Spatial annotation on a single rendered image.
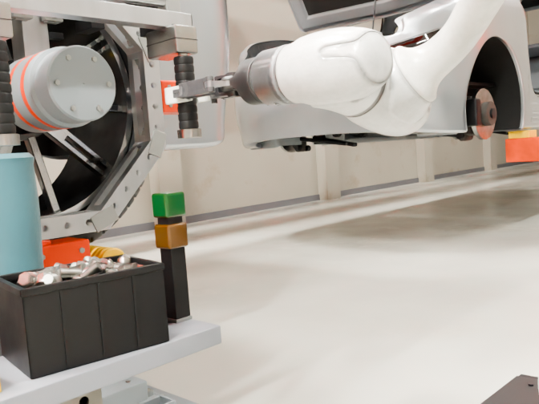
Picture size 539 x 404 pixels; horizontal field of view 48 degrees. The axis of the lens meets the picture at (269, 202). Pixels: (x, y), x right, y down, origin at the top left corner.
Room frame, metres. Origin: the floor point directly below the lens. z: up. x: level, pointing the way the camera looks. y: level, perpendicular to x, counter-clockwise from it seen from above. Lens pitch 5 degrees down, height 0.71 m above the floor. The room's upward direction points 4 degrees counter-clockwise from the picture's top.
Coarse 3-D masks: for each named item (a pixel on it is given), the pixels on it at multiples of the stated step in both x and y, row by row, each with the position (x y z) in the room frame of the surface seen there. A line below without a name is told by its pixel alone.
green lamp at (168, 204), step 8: (160, 192) 0.97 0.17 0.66; (168, 192) 0.95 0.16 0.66; (176, 192) 0.96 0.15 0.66; (152, 200) 0.96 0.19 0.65; (160, 200) 0.95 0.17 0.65; (168, 200) 0.95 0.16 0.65; (176, 200) 0.96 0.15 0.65; (152, 208) 0.97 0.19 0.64; (160, 208) 0.95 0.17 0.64; (168, 208) 0.94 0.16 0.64; (176, 208) 0.96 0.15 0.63; (184, 208) 0.97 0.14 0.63; (160, 216) 0.95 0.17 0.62; (168, 216) 0.94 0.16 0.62; (176, 216) 0.96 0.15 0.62
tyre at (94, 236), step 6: (120, 48) 1.36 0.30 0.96; (120, 54) 1.36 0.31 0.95; (126, 60) 1.37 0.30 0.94; (126, 66) 1.37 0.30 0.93; (132, 120) 1.37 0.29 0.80; (132, 126) 1.37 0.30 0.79; (132, 132) 1.37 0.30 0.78; (132, 138) 1.37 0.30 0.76; (132, 144) 1.36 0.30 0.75; (138, 192) 1.37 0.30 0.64; (132, 198) 1.35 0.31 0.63; (126, 210) 1.35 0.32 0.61; (120, 216) 1.34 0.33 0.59; (78, 234) 1.25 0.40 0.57; (84, 234) 1.26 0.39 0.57; (90, 234) 1.27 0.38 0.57; (96, 234) 1.28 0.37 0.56; (90, 240) 1.28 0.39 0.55
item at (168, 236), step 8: (160, 224) 0.96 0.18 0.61; (168, 224) 0.95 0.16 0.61; (176, 224) 0.96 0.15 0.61; (184, 224) 0.97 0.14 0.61; (160, 232) 0.96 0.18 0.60; (168, 232) 0.94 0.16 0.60; (176, 232) 0.95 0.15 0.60; (184, 232) 0.96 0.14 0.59; (160, 240) 0.96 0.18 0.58; (168, 240) 0.94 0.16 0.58; (176, 240) 0.95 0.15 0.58; (184, 240) 0.96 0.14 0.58; (168, 248) 0.95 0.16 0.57
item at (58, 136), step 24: (48, 24) 1.40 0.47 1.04; (72, 24) 1.36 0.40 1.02; (96, 48) 1.35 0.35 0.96; (120, 72) 1.36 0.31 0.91; (120, 96) 1.38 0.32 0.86; (96, 120) 1.45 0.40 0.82; (120, 120) 1.38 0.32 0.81; (96, 144) 1.43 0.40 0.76; (120, 144) 1.35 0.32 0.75; (72, 168) 1.45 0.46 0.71; (96, 168) 1.32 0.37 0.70; (48, 192) 1.23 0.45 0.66; (72, 192) 1.34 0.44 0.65; (96, 192) 1.29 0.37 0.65
